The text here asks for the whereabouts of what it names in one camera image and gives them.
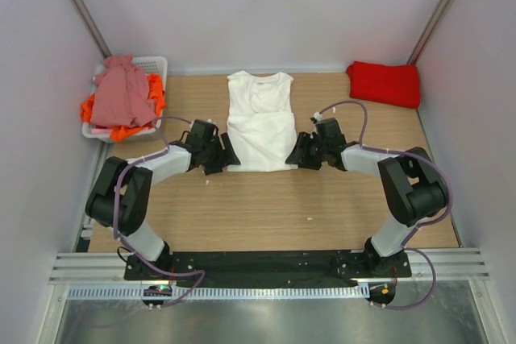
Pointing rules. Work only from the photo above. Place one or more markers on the white slotted cable duct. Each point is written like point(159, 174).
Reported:
point(161, 293)

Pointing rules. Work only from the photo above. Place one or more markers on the white plastic laundry basket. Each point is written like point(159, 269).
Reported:
point(150, 64)

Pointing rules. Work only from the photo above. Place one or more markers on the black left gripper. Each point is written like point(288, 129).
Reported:
point(226, 156)

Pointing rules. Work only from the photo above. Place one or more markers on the white printed t-shirt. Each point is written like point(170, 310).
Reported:
point(260, 122)

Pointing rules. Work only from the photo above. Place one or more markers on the aluminium frame rail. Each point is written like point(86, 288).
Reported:
point(449, 264)

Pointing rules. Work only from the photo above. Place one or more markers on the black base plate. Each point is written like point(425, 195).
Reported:
point(286, 269)

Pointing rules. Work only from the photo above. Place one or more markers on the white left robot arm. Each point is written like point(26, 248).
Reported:
point(119, 198)

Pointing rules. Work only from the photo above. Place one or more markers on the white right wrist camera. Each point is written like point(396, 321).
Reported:
point(318, 115)

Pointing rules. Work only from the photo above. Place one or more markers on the orange t-shirt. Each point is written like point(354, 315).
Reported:
point(120, 134)

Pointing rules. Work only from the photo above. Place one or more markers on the pink t-shirt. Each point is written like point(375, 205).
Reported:
point(122, 95)

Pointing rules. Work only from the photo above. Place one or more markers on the folded red t-shirt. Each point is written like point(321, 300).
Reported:
point(392, 85)

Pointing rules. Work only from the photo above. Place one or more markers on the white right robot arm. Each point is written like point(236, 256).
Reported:
point(414, 190)

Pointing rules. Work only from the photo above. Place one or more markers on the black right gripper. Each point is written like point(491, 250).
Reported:
point(303, 141)

